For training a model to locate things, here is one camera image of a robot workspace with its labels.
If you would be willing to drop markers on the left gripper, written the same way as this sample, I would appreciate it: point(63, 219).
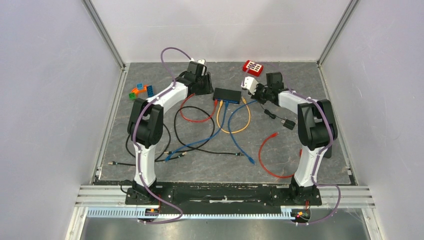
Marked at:
point(209, 88)

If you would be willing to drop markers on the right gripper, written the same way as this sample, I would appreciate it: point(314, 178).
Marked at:
point(255, 96)

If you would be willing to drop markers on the black network switch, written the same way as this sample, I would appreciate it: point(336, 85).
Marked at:
point(227, 95)

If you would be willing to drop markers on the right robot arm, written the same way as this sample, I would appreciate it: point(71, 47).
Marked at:
point(316, 128)

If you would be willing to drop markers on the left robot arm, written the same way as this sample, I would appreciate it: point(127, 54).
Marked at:
point(147, 118)

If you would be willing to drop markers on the red keypad box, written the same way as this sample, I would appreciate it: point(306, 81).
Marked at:
point(253, 68)

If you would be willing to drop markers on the black flat plate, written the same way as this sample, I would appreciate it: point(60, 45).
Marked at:
point(328, 153)

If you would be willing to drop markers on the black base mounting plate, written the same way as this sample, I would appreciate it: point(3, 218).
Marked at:
point(215, 198)

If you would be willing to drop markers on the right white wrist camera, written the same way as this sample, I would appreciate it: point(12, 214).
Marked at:
point(250, 84)

